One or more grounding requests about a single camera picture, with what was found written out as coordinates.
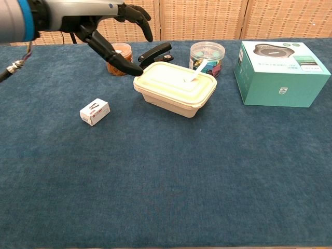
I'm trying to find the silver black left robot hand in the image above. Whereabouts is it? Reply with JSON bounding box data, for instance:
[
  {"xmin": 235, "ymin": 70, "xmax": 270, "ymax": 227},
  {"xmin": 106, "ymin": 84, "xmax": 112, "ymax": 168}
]
[{"xmin": 29, "ymin": 0, "xmax": 154, "ymax": 77}]

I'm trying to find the cream lidded food container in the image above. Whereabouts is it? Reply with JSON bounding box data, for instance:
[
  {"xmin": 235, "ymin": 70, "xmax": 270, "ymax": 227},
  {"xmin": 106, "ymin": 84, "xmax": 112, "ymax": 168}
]
[{"xmin": 133, "ymin": 61, "xmax": 217, "ymax": 119}]

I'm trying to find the pink paper strip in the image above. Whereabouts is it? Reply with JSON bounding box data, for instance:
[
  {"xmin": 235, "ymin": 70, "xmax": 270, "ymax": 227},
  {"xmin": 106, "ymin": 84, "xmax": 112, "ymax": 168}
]
[{"xmin": 188, "ymin": 59, "xmax": 209, "ymax": 82}]

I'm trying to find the small white staples box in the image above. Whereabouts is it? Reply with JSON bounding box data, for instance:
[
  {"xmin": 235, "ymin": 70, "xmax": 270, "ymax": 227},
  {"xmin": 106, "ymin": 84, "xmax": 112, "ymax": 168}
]
[{"xmin": 79, "ymin": 98, "xmax": 111, "ymax": 127}]

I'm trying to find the teal cardboard product box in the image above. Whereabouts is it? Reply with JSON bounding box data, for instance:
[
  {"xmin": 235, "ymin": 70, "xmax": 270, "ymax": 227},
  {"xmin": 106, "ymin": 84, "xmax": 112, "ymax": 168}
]
[{"xmin": 233, "ymin": 40, "xmax": 331, "ymax": 108}]

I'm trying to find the clear jar of rubber bands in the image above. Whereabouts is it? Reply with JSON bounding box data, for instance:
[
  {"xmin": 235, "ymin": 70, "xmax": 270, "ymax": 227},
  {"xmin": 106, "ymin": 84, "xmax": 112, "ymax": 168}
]
[{"xmin": 107, "ymin": 43, "xmax": 134, "ymax": 77}]

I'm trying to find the black stapler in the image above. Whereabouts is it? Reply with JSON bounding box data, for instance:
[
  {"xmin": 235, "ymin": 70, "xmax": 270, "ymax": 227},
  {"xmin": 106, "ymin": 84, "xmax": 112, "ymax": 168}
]
[{"xmin": 137, "ymin": 43, "xmax": 174, "ymax": 70}]

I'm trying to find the woven bamboo folding screen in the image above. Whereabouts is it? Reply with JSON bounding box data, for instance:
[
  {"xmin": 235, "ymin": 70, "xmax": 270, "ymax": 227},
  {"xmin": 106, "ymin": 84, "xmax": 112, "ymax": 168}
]
[{"xmin": 9, "ymin": 0, "xmax": 332, "ymax": 46}]

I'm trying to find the clear jar of binder clips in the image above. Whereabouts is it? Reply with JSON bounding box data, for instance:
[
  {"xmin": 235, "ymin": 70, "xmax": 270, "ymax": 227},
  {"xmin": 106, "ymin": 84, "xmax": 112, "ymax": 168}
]
[{"xmin": 189, "ymin": 41, "xmax": 226, "ymax": 78}]

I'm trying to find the blue velvet tablecloth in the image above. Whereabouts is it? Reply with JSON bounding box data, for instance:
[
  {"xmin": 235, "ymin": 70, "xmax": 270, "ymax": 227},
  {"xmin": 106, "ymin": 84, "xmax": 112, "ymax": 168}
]
[{"xmin": 0, "ymin": 38, "xmax": 332, "ymax": 248}]

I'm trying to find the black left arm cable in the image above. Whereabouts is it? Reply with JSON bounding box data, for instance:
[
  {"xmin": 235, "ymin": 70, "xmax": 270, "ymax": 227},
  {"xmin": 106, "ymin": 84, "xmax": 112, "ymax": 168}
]
[{"xmin": 0, "ymin": 40, "xmax": 35, "ymax": 82}]

